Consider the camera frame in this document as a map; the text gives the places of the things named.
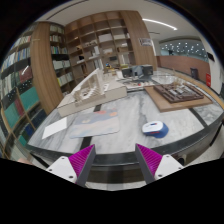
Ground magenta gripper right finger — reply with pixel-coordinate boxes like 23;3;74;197
135;144;183;184

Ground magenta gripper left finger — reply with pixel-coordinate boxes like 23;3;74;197
47;145;96;187

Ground white and blue computer mouse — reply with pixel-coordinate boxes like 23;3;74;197
142;121;169;138

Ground pastel patterned mouse pad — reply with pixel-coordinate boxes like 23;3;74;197
69;109;120;139

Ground white paper sheet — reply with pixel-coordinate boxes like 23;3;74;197
42;118;67;139

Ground brown architectural model board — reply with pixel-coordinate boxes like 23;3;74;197
145;83;212;112

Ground white architectural model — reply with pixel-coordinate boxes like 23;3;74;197
57;68;127;117

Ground clear acrylic display case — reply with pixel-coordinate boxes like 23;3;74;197
152;75;180;84

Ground dark boxes on table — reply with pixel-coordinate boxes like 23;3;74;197
122;64;153;79

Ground left bookshelf with books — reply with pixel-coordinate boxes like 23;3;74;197
0;22;75;160

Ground wooden bookshelf wall unit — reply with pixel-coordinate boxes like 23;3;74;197
65;10;157;84

